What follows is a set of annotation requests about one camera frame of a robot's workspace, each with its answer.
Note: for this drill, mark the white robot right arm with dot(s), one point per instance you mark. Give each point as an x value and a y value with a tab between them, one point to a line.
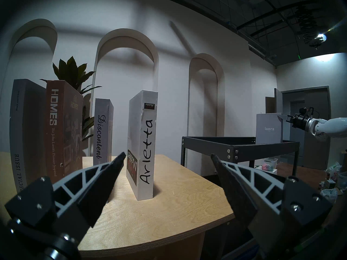
332	128

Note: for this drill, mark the grey Special Issue book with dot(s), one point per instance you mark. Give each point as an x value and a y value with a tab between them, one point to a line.
27	126

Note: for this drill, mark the clear plastic storage box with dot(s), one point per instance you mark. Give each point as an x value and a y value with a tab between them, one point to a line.
269	163

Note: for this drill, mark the grey Discontent book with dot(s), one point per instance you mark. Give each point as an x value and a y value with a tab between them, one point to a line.
103	126

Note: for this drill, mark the light wooden table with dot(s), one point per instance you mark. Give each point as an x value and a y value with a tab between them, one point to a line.
176	208

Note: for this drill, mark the brown Homes book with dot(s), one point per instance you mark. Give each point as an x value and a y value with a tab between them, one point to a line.
63	126

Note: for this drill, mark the tall green potted plant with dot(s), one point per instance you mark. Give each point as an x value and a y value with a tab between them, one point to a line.
71	71

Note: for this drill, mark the ceiling spot lamp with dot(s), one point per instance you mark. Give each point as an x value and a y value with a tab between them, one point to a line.
321	37

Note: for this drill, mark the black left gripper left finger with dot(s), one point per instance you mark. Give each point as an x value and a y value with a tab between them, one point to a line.
89	191

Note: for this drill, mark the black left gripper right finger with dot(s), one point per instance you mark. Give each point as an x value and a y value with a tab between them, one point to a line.
244	191

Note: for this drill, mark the dark door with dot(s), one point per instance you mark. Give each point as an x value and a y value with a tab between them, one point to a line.
314	102

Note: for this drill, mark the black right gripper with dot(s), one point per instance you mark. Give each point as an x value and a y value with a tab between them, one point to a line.
302	121

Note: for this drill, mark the white Arietta book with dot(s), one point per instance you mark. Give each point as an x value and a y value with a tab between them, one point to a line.
143	143

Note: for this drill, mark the grey ianra book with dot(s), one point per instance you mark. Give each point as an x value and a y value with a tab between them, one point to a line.
268	129

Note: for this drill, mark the black metal shelf cart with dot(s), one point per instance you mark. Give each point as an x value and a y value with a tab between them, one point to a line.
244	148

